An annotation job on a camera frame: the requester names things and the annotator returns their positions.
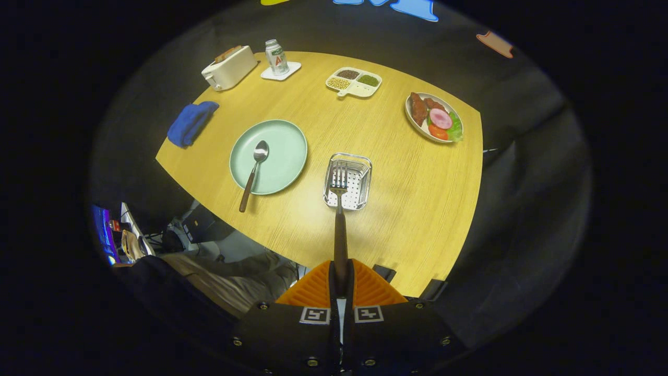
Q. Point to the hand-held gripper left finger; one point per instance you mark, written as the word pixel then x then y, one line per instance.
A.
pixel 282 339

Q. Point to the plate of food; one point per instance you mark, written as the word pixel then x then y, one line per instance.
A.
pixel 436 117

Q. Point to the white divided bean dish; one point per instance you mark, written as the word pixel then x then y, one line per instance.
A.
pixel 355 90

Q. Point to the pale green plate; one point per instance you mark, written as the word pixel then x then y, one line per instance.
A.
pixel 284 156

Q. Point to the white square coaster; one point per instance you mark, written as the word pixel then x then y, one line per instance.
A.
pixel 293 68

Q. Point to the blue folded towel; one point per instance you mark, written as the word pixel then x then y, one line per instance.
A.
pixel 190 124

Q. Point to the person's khaki trouser leg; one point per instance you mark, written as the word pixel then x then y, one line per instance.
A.
pixel 229 277

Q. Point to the small drink bottle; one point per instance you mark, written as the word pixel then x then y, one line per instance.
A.
pixel 276 57

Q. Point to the toast slice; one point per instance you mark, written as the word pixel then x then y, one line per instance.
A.
pixel 228 54

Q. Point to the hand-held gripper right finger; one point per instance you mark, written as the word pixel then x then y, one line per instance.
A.
pixel 402 339

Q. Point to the white toaster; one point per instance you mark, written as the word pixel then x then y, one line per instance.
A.
pixel 232 70

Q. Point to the lit computer monitor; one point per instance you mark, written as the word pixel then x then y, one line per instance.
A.
pixel 103 235

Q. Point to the black backdrop cloth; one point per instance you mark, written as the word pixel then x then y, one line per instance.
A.
pixel 522 209

